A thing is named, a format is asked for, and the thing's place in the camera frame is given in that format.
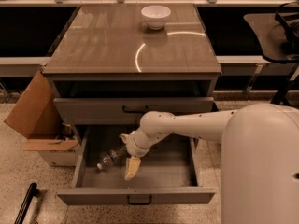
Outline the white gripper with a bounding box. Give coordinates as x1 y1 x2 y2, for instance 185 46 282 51
120 129 150 180

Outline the clear plastic water bottle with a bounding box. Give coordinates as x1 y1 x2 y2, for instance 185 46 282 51
96 145 127 171

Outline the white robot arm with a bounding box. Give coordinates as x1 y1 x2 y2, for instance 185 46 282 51
121 104 299 224

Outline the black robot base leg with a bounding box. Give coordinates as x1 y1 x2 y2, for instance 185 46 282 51
14 182 39 224

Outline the open middle drawer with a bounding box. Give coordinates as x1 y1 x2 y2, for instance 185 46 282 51
58 125 216 205

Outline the partly open top drawer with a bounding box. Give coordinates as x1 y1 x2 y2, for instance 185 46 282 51
54 97 214 125

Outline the grey drawer cabinet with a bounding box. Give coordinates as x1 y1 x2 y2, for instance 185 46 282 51
43 4 221 138

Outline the brown cardboard box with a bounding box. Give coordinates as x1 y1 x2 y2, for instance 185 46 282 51
4 71 81 166

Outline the white ceramic bowl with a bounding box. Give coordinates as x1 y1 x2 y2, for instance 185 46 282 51
141 5 171 30

